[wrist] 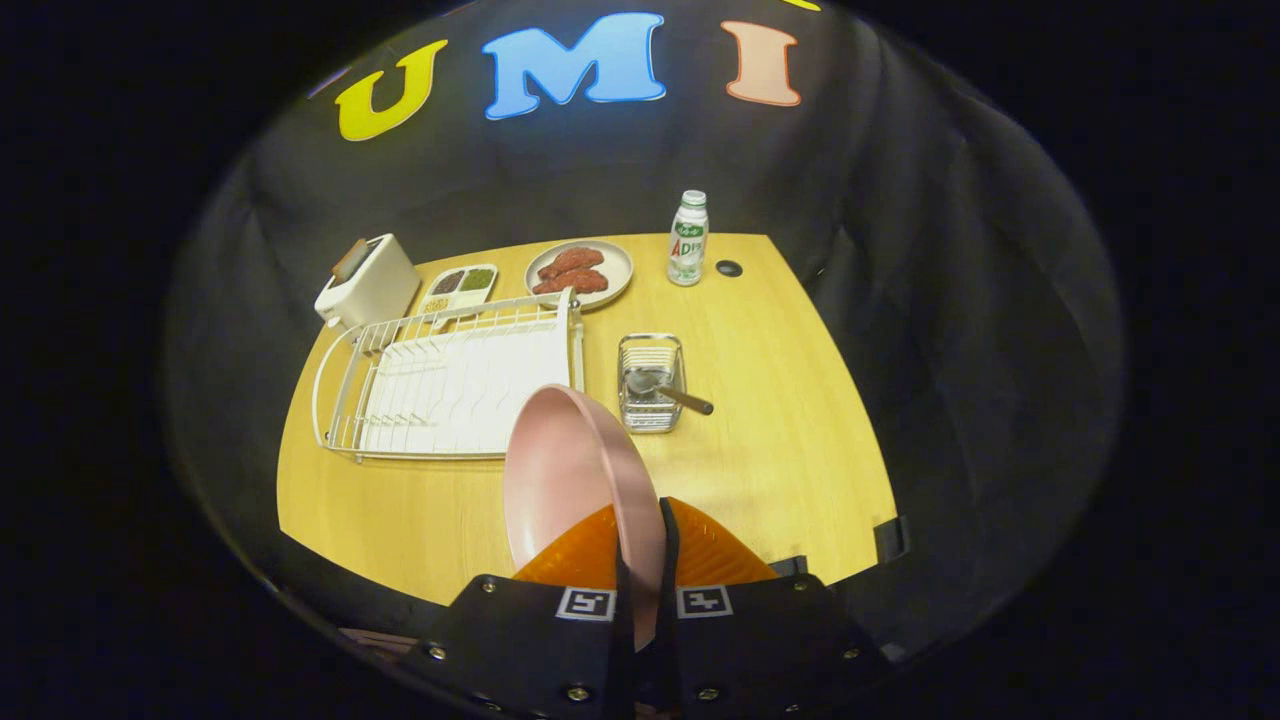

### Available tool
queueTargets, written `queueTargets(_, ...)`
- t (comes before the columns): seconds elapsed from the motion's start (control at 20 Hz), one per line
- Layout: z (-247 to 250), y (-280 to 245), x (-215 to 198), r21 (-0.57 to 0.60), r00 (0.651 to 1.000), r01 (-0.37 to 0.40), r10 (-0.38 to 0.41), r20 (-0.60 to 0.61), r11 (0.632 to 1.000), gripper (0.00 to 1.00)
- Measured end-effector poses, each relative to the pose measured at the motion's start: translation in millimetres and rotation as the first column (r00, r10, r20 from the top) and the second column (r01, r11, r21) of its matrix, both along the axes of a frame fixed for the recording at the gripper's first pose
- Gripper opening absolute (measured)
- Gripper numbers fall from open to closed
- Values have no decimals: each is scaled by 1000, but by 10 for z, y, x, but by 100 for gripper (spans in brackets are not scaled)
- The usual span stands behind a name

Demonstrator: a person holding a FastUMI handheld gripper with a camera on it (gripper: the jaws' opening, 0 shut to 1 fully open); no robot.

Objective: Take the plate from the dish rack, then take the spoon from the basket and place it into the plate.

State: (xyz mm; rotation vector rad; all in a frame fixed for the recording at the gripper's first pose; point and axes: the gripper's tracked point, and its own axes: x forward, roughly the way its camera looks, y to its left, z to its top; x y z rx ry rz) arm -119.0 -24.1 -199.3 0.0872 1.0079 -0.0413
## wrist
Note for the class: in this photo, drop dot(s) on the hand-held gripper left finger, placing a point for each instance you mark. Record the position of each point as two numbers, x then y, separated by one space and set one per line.
520 650

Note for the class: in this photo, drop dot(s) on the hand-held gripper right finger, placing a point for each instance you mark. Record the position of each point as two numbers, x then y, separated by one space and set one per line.
760 650

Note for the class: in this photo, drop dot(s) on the pink plate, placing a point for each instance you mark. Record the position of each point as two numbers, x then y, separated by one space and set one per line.
570 470

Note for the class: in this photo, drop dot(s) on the grey plate with meat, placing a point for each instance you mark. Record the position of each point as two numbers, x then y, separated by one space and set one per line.
615 262

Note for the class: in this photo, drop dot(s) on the white compartment snack tray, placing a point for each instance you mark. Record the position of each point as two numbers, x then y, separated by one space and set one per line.
458 298

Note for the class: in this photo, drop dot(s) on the red meat piece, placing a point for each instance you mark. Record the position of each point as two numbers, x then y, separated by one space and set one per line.
572 262
575 282

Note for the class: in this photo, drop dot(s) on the white toaster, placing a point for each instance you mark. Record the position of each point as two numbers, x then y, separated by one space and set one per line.
380 285

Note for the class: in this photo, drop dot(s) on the small white drink bottle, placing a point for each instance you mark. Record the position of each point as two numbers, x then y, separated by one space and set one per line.
688 245

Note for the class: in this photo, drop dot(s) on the brown toast slice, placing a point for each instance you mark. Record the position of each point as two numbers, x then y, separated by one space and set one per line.
349 260

